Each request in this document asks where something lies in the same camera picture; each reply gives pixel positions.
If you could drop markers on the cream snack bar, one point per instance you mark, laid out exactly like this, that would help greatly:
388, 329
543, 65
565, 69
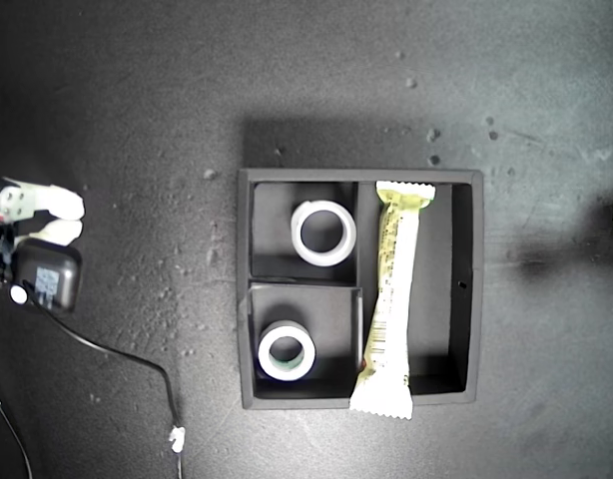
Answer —
391, 299

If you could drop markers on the large white tape roll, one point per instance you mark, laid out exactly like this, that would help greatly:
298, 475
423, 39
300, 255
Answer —
299, 244

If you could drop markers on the small white tape roll green core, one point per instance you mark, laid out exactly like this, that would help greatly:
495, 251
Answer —
264, 359

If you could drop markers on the black compartment tray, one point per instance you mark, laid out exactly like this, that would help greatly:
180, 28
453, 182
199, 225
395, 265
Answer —
436, 239

